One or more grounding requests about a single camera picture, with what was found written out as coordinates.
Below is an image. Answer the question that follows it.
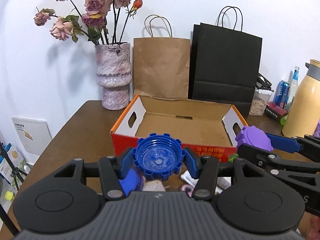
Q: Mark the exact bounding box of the white usb charger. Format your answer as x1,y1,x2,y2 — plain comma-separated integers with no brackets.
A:
217,177,231,190

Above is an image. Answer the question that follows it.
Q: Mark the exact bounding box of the cream yellow plug adapter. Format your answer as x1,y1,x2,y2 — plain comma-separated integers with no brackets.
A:
142,180,170,192

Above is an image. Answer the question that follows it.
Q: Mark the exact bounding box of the purple toothed cap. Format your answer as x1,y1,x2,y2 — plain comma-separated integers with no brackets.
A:
235,126,273,151

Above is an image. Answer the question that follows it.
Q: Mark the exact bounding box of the blue toothed cap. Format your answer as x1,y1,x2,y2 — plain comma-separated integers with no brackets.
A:
132,133,185,181

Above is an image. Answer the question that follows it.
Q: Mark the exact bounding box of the blue round lidded jar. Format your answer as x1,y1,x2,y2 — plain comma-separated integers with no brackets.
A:
119,168,144,197

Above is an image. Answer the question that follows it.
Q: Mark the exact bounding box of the white spray bottle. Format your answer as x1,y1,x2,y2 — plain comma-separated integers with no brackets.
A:
180,170,223,194

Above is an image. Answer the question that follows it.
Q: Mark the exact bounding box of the pink handled pet brush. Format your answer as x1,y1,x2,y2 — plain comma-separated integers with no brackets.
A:
180,184,194,198

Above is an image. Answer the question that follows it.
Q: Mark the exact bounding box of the dark red box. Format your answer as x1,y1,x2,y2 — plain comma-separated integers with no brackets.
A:
265,102,288,122

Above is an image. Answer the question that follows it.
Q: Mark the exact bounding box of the yellow thermos jug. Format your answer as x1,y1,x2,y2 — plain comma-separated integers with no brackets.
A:
282,60,320,137

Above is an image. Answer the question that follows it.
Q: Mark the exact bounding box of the red cardboard pumpkin box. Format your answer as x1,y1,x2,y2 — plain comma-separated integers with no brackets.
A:
110,95,247,162

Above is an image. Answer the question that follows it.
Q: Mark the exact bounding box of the blue drink can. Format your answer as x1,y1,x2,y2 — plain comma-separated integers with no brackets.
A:
273,80,290,108

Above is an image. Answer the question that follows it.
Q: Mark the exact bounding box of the clear container with seeds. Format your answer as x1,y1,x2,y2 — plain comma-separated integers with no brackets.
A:
249,73,274,116

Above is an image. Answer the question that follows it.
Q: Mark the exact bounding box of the clear blue-capped bottle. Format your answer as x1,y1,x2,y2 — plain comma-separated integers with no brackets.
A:
285,66,299,111

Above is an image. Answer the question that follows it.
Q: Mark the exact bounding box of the black paper bag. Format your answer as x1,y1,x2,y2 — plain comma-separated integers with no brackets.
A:
188,6,263,117

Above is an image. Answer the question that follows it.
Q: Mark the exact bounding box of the brown paper bag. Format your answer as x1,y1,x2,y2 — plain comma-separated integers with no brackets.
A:
132,14,191,99

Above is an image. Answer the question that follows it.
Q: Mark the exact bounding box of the pink textured ceramic vase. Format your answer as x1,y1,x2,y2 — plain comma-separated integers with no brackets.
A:
95,42,132,111

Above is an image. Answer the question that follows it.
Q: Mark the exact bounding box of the dried pink rose bouquet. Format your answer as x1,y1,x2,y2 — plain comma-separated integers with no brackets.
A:
34,0,143,46

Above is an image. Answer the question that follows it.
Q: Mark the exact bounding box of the white booklet against wall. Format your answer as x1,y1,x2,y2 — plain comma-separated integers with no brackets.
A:
11,117,52,156

